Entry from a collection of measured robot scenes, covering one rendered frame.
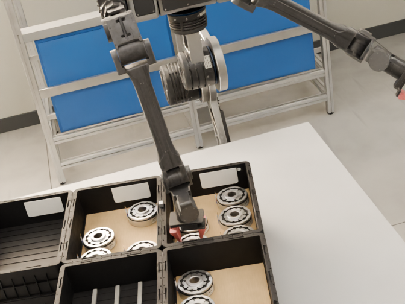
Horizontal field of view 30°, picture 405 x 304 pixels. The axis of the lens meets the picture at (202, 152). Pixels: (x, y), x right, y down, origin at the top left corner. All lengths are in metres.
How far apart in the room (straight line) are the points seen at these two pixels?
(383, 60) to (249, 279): 0.72
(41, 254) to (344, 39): 1.16
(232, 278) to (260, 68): 2.33
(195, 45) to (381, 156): 1.83
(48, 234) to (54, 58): 1.71
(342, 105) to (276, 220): 2.22
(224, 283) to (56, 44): 2.22
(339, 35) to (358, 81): 2.82
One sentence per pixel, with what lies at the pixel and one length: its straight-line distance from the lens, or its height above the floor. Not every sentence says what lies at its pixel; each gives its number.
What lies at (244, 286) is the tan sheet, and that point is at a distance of 2.18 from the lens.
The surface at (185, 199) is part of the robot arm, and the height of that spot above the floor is 1.08.
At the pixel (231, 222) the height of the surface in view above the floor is 0.86.
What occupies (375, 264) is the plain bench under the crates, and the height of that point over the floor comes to 0.70.
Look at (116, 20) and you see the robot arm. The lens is 2.06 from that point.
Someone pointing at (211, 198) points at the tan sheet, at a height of 0.83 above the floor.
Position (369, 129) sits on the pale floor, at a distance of 4.48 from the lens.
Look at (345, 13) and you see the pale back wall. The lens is 5.45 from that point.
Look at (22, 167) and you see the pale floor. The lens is 4.77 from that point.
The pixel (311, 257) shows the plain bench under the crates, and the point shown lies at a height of 0.70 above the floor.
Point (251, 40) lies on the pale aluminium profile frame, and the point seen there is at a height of 0.60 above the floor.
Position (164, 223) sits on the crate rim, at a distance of 2.31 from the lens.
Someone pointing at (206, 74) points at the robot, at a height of 1.13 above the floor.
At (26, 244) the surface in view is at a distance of 2.58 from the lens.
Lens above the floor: 2.26
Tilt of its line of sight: 30 degrees down
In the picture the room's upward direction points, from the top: 11 degrees counter-clockwise
